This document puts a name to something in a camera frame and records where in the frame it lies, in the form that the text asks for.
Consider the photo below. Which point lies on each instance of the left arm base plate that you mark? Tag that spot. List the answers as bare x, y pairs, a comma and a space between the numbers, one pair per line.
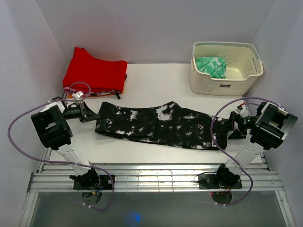
102, 182

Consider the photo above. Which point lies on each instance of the pink patterned folded trousers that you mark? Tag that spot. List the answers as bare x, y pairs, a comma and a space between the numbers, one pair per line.
93, 94

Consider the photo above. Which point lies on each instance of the aluminium rail frame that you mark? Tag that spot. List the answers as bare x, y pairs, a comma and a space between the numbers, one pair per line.
149, 168

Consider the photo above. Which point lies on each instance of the black white tie-dye trousers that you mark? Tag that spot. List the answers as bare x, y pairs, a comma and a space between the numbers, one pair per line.
168, 124

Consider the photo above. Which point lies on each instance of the cream plastic laundry basket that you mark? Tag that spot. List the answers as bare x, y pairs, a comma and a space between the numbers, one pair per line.
244, 66

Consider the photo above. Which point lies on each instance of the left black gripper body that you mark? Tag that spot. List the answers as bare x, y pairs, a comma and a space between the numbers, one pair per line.
74, 113

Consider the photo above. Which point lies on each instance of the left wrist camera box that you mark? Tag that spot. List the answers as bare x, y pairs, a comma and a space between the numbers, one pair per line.
78, 95

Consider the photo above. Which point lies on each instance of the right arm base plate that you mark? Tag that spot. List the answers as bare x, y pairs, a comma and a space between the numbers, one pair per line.
207, 180

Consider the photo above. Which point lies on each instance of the red folded trousers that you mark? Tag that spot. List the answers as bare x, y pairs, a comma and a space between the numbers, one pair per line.
96, 73

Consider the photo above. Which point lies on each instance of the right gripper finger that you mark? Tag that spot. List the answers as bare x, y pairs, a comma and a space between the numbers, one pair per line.
238, 135
230, 124

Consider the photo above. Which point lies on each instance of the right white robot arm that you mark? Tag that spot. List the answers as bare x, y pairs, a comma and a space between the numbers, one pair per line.
268, 129

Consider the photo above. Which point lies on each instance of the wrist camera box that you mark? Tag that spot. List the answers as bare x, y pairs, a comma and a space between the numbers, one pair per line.
78, 95
242, 110

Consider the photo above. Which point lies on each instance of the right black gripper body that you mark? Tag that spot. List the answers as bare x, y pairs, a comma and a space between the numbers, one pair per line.
245, 124

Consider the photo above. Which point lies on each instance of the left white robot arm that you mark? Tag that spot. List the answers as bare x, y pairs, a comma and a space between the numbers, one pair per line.
54, 132

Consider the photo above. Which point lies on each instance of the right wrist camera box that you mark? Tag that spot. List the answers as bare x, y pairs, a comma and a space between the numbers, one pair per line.
242, 110

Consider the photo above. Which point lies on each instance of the green white tie-dye trousers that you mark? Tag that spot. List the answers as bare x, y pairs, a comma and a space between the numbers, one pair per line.
215, 66

